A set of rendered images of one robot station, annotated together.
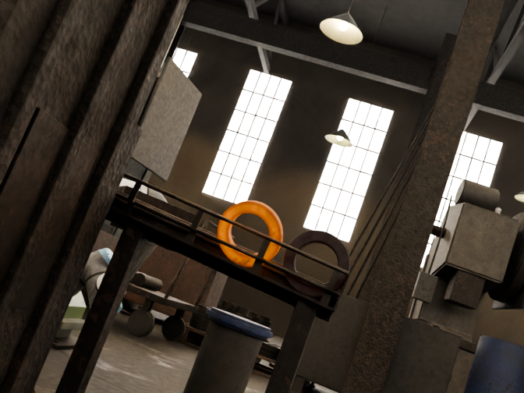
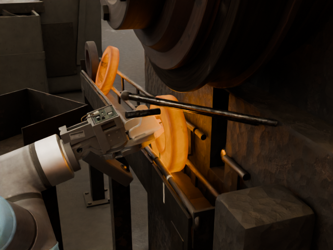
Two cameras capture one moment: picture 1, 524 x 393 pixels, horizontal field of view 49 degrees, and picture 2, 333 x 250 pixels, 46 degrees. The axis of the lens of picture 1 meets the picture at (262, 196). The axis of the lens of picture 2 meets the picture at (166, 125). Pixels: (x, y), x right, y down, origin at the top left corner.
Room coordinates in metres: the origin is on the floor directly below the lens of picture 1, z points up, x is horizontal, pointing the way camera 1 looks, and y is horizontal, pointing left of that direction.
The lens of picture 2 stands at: (2.17, 1.38, 1.06)
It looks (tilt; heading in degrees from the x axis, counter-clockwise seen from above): 22 degrees down; 240
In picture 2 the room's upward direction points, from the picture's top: straight up
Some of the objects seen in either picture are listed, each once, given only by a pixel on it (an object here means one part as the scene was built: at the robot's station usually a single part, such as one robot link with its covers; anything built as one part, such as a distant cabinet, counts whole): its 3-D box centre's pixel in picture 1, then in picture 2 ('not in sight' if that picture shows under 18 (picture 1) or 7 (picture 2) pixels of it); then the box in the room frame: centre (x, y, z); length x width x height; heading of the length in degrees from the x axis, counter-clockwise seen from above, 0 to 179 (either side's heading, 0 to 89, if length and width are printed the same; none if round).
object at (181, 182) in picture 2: not in sight; (190, 207); (1.83, 0.88, 0.66); 0.19 x 0.07 x 0.01; 79
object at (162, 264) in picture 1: (168, 285); not in sight; (6.20, 0.60, 0.38); 1.03 x 0.83 x 0.75; 82
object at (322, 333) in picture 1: (366, 355); not in sight; (4.91, -1.28, 0.43); 1.23 x 0.93 x 0.87; 77
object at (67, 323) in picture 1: (49, 315); not in sight; (3.03, 0.79, 0.10); 0.32 x 0.32 x 0.04; 78
